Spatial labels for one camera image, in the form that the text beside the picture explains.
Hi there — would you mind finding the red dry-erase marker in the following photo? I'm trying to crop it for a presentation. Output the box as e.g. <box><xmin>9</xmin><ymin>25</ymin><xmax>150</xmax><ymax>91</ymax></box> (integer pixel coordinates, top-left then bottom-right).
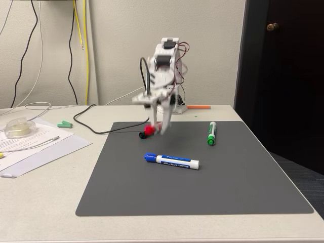
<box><xmin>143</xmin><ymin>121</ymin><xmax>163</xmax><ymax>137</ymax></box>

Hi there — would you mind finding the green dry-erase marker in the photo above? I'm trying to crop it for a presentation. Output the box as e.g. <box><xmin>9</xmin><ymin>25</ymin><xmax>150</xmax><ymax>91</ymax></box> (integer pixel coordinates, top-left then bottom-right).
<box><xmin>207</xmin><ymin>121</ymin><xmax>217</xmax><ymax>146</ymax></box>

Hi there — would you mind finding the blue dry-erase marker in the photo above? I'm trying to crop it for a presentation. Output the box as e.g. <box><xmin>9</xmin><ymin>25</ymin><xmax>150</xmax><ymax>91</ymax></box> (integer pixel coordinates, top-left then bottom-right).
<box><xmin>144</xmin><ymin>152</ymin><xmax>200</xmax><ymax>171</ymax></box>

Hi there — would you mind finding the grey rectangular mat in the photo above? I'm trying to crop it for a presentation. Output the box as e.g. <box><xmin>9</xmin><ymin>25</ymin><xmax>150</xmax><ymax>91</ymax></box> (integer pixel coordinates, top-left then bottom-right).
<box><xmin>75</xmin><ymin>120</ymin><xmax>315</xmax><ymax>217</ymax></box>

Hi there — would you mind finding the blank white paper sheet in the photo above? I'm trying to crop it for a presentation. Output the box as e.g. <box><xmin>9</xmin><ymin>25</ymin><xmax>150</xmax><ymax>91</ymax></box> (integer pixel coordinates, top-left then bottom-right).
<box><xmin>0</xmin><ymin>133</ymin><xmax>93</xmax><ymax>179</ymax></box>

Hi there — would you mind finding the printed white paper sheet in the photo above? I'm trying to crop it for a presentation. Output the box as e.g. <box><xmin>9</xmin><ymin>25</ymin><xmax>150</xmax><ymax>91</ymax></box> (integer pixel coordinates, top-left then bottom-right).
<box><xmin>0</xmin><ymin>117</ymin><xmax>75</xmax><ymax>159</ymax></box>

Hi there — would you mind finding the dark door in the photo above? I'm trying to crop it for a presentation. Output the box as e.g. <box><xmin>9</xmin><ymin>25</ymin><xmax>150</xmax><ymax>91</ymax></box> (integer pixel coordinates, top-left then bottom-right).
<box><xmin>234</xmin><ymin>0</ymin><xmax>324</xmax><ymax>175</ymax></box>

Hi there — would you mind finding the clear tape dispenser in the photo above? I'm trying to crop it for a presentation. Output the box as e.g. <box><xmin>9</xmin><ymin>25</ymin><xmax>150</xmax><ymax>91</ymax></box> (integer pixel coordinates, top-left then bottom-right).
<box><xmin>4</xmin><ymin>117</ymin><xmax>38</xmax><ymax>139</ymax></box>

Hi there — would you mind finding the white gripper camera module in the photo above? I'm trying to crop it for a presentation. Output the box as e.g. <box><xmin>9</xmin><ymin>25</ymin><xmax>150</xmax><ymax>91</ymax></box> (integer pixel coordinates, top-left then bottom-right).
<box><xmin>132</xmin><ymin>91</ymin><xmax>163</xmax><ymax>109</ymax></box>

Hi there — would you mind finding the white robot power cable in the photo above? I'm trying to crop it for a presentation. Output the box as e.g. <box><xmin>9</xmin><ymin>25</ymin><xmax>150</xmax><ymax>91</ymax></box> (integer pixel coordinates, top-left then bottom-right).
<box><xmin>104</xmin><ymin>86</ymin><xmax>145</xmax><ymax>106</ymax></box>

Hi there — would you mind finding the black camera cable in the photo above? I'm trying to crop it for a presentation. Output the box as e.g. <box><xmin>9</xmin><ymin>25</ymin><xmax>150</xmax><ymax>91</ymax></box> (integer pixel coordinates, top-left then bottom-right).
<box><xmin>73</xmin><ymin>57</ymin><xmax>155</xmax><ymax>134</ymax></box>

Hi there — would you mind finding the long yellow wall cable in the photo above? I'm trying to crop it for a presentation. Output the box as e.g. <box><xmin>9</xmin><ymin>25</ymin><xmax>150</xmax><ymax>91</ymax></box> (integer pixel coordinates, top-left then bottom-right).
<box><xmin>83</xmin><ymin>0</ymin><xmax>90</xmax><ymax>105</ymax></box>

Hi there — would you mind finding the thin black wall cable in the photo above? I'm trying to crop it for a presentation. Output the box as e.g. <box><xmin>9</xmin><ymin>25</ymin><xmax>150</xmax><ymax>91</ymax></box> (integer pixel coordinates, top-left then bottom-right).
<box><xmin>67</xmin><ymin>0</ymin><xmax>78</xmax><ymax>105</ymax></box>

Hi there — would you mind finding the short yellow wall cable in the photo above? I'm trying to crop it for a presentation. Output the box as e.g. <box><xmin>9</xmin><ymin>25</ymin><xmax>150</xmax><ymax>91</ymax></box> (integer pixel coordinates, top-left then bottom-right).
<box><xmin>72</xmin><ymin>0</ymin><xmax>85</xmax><ymax>50</ymax></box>

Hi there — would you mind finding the looped white cable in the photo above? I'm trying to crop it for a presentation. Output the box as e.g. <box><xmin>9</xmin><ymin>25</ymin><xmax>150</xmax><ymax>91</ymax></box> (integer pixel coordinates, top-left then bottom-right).
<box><xmin>0</xmin><ymin>102</ymin><xmax>88</xmax><ymax>122</ymax></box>

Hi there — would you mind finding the thin white wall cable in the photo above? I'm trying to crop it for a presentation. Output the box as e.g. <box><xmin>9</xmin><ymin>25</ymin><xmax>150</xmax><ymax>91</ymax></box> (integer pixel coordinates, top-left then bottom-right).
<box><xmin>0</xmin><ymin>0</ymin><xmax>44</xmax><ymax>117</ymax></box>

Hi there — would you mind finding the white charging cable with plug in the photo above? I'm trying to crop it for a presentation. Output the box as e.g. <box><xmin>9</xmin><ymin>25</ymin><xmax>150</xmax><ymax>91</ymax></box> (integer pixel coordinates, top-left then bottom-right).
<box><xmin>0</xmin><ymin>136</ymin><xmax>61</xmax><ymax>153</ymax></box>

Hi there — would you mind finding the wavy black wall cable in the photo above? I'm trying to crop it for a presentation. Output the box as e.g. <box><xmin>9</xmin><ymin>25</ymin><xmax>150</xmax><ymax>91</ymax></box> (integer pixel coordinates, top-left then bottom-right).
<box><xmin>9</xmin><ymin>0</ymin><xmax>38</xmax><ymax>109</ymax></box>

